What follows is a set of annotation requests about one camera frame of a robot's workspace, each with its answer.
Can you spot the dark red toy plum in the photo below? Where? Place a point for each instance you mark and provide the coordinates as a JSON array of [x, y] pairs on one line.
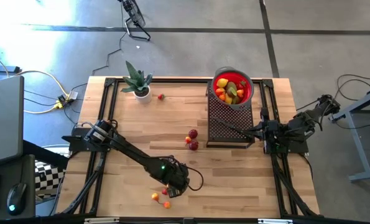
[[193, 134]]

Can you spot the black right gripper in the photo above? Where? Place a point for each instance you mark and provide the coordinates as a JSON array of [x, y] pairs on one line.
[[271, 130]]

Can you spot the white yellow power plugs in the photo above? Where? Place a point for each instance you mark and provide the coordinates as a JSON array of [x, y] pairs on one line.
[[72, 95]]

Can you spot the yellow toy lemon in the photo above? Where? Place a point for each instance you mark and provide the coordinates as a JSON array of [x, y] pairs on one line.
[[222, 82], [228, 100]]

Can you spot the black white checkered board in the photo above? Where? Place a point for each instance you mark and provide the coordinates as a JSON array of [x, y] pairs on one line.
[[48, 179]]

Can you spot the grey metal table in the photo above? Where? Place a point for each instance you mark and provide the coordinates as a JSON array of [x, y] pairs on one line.
[[365, 175]]

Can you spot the grey desk top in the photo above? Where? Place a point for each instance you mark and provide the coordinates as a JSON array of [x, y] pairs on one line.
[[2, 121]]

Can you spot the potted aloe plant white pot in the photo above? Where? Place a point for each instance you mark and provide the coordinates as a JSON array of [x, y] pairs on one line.
[[138, 81]]

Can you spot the silver metal bracket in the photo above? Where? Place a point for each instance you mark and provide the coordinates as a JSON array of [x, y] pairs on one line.
[[275, 221], [101, 220]]

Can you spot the black perforated metal shelf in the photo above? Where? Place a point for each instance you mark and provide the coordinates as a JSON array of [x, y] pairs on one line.
[[228, 124]]

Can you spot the dark floor power strip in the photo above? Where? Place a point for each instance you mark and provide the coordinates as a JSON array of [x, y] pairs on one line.
[[4, 68]]

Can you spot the red grey collapsible colander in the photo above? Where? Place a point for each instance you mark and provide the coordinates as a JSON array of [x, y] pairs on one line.
[[217, 74]]

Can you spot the red toy strawberry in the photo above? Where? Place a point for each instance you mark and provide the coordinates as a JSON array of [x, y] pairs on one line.
[[241, 84], [161, 96], [164, 191]]

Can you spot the black desk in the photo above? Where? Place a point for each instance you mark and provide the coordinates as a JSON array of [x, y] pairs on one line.
[[30, 168]]

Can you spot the dark red toy pomegranate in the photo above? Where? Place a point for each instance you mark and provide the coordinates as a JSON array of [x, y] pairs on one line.
[[193, 145]]

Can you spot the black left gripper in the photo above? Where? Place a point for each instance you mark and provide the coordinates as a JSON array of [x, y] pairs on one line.
[[175, 174]]

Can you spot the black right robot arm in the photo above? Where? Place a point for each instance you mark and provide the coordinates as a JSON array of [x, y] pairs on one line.
[[309, 119]]

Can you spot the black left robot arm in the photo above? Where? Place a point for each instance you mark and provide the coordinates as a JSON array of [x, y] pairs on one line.
[[132, 152]]

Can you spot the black floor fan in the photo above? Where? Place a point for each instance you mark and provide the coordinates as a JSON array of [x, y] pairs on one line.
[[135, 14]]

